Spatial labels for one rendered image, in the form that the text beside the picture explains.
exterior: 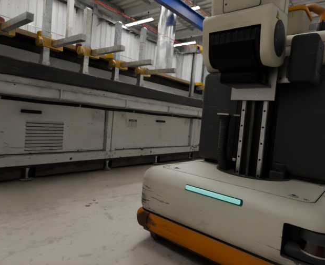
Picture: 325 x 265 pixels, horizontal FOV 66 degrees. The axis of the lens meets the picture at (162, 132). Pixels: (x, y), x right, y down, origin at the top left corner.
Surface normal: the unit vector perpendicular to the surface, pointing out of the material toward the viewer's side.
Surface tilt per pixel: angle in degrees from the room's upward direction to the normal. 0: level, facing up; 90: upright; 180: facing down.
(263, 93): 90
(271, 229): 90
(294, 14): 92
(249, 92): 90
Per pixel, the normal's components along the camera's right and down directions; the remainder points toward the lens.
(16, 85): 0.77, 0.10
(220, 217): -0.64, -0.01
